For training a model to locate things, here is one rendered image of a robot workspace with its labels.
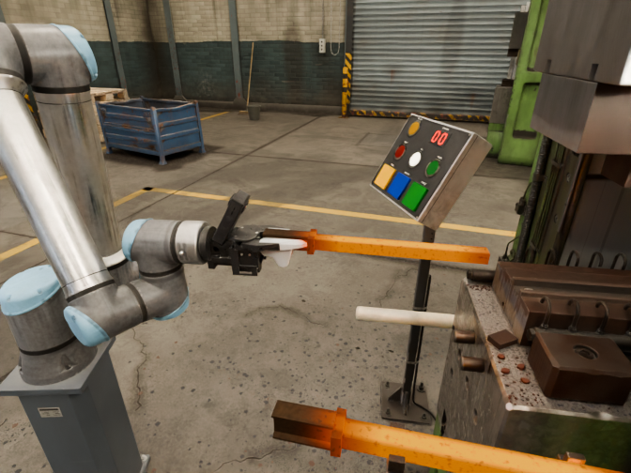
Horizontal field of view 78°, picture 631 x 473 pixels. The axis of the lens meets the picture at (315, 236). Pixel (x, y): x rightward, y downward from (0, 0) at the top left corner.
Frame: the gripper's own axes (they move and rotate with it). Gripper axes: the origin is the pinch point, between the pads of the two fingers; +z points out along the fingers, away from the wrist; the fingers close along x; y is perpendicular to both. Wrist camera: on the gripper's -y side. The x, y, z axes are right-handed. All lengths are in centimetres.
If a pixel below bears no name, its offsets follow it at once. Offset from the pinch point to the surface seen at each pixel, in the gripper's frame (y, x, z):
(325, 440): 12.0, 34.0, 8.9
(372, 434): 9.6, 34.0, 14.9
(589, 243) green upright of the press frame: 8, -19, 62
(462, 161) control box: -4, -42, 37
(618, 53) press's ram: -32, 10, 42
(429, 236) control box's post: 26, -56, 33
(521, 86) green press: 21, -466, 183
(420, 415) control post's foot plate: 107, -51, 37
